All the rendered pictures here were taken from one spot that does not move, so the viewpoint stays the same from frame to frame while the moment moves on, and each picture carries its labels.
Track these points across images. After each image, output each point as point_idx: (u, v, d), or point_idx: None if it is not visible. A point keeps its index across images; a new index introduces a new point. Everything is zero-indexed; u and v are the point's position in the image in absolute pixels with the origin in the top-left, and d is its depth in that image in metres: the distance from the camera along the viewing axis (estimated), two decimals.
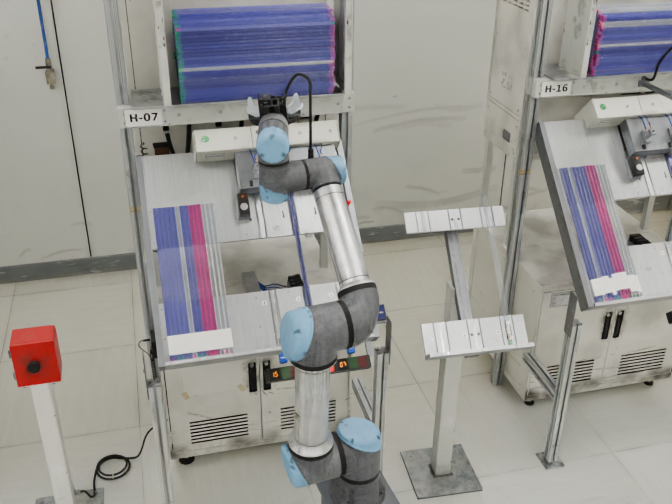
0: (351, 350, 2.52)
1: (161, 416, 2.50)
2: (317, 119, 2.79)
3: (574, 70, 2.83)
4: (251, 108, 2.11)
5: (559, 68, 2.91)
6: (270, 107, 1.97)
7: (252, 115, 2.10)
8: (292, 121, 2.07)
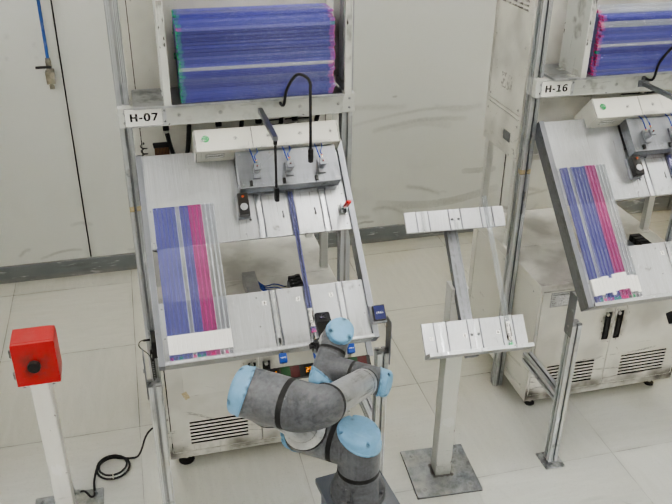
0: (351, 350, 2.52)
1: (161, 416, 2.50)
2: (317, 119, 2.79)
3: (574, 70, 2.83)
4: None
5: (559, 68, 2.91)
6: None
7: None
8: (310, 344, 2.37)
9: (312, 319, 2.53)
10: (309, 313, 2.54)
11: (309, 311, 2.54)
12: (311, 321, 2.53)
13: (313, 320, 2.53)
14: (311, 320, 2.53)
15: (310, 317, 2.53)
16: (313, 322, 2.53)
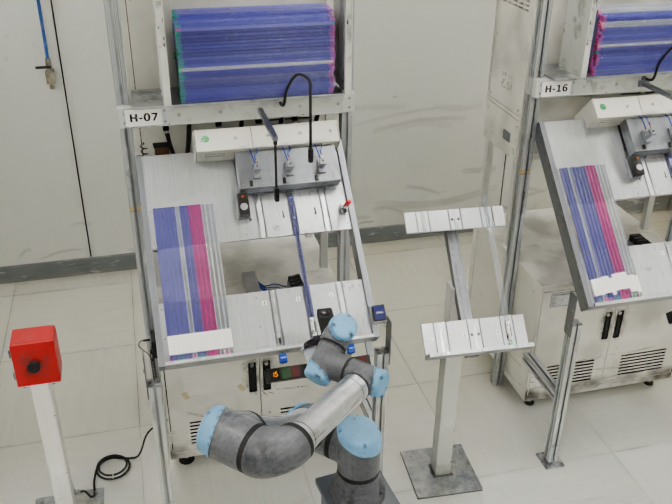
0: (351, 350, 2.52)
1: (161, 416, 2.50)
2: (317, 119, 2.79)
3: (574, 70, 2.83)
4: None
5: (559, 68, 2.91)
6: None
7: None
8: (312, 340, 2.31)
9: (314, 328, 2.52)
10: (311, 322, 2.52)
11: (311, 320, 2.53)
12: (313, 330, 2.52)
13: (315, 329, 2.52)
14: (313, 329, 2.52)
15: (312, 327, 2.52)
16: (315, 331, 2.52)
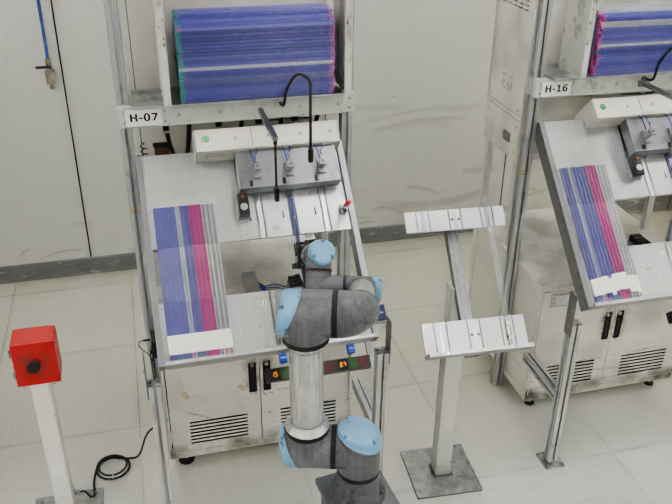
0: (351, 350, 2.52)
1: (161, 416, 2.50)
2: (317, 119, 2.79)
3: (574, 70, 2.83)
4: (295, 259, 2.55)
5: (559, 68, 2.91)
6: (309, 240, 2.41)
7: None
8: None
9: None
10: None
11: None
12: None
13: None
14: None
15: None
16: None
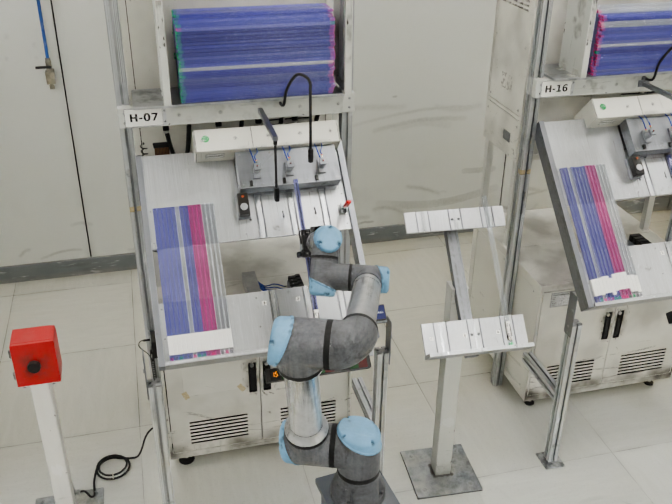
0: None
1: (161, 416, 2.50)
2: (317, 119, 2.79)
3: (574, 70, 2.83)
4: (300, 248, 2.44)
5: (559, 68, 2.91)
6: (315, 227, 2.30)
7: None
8: None
9: None
10: (315, 315, 2.44)
11: (315, 313, 2.44)
12: None
13: None
14: None
15: None
16: None
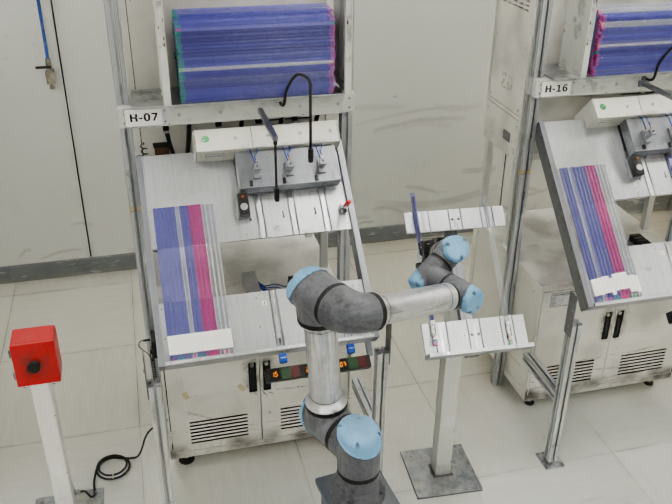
0: (351, 350, 2.52)
1: (161, 416, 2.50)
2: (317, 119, 2.79)
3: (574, 70, 2.83)
4: (418, 259, 2.49)
5: (559, 68, 2.91)
6: (438, 238, 2.35)
7: None
8: None
9: (434, 332, 2.47)
10: (431, 326, 2.48)
11: (431, 323, 2.48)
12: (433, 334, 2.47)
13: (435, 333, 2.47)
14: (433, 333, 2.47)
15: (432, 330, 2.47)
16: (435, 335, 2.47)
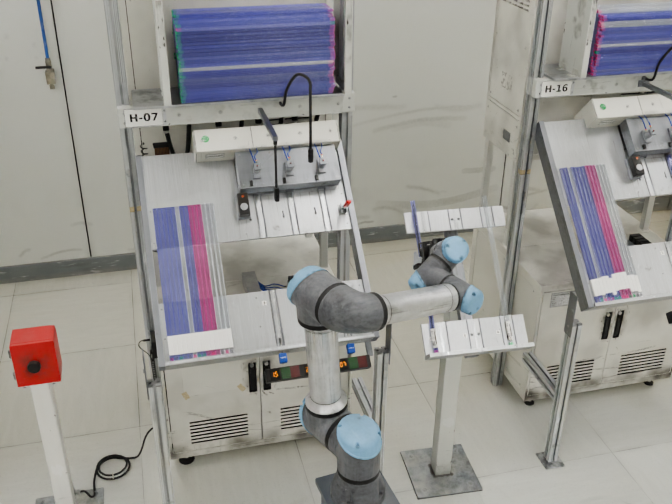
0: (351, 350, 2.52)
1: (161, 416, 2.50)
2: (317, 119, 2.79)
3: (574, 70, 2.83)
4: (416, 260, 2.49)
5: (559, 68, 2.91)
6: (438, 239, 2.36)
7: (416, 264, 2.47)
8: None
9: (434, 340, 2.47)
10: (431, 334, 2.47)
11: (431, 332, 2.48)
12: (433, 342, 2.47)
13: (435, 341, 2.47)
14: (434, 341, 2.47)
15: (432, 338, 2.47)
16: (435, 343, 2.46)
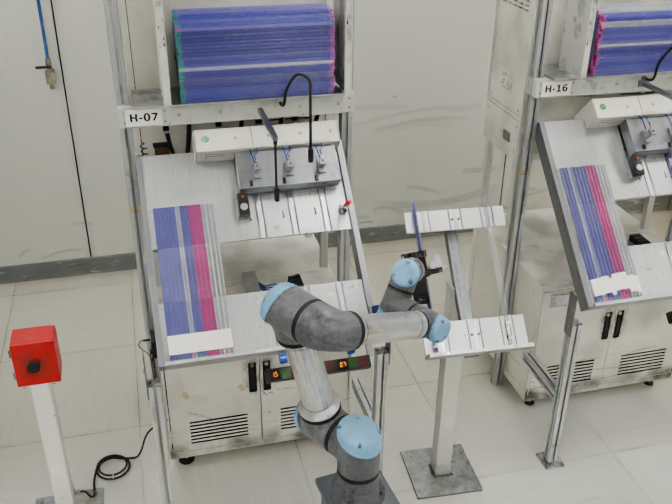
0: (351, 350, 2.52)
1: (161, 416, 2.50)
2: (317, 119, 2.79)
3: (574, 70, 2.83)
4: None
5: (559, 68, 2.91)
6: (408, 254, 2.31)
7: None
8: (433, 273, 2.38)
9: None
10: None
11: None
12: (433, 342, 2.47)
13: None
14: (434, 341, 2.47)
15: None
16: (435, 343, 2.46)
